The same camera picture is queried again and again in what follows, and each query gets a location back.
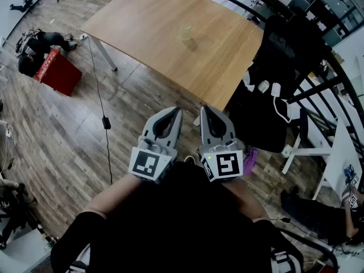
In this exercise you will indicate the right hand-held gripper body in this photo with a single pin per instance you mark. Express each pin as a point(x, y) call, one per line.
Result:
point(224, 163)

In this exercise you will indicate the white desk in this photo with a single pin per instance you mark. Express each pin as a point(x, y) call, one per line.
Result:
point(338, 155)

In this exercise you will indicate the purple cloth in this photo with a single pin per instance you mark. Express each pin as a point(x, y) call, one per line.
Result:
point(250, 162)

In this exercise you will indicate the red box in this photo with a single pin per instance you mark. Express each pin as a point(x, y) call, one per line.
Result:
point(59, 72)

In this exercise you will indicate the black office chair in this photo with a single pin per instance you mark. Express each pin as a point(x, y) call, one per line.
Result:
point(284, 55)

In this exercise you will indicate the person's left forearm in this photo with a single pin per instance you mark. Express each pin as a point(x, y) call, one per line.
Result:
point(116, 192)

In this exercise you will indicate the black power adapter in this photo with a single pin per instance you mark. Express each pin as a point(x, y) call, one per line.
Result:
point(106, 123)

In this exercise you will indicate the person's black clothing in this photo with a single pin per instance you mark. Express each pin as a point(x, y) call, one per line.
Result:
point(176, 226)

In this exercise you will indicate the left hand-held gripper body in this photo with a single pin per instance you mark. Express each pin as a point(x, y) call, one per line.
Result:
point(148, 162)

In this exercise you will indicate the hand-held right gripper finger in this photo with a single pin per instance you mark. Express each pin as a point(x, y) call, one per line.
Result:
point(204, 129)
point(227, 129)

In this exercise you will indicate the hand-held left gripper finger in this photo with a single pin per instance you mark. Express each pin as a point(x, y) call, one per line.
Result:
point(175, 135)
point(150, 124)

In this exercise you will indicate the person's right forearm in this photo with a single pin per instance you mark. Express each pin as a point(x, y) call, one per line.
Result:
point(244, 200)

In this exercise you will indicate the white power strip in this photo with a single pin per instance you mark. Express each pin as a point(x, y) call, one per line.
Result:
point(83, 36)

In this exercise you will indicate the clear yellowish plastic cup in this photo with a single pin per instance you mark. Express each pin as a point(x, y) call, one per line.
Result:
point(186, 33)

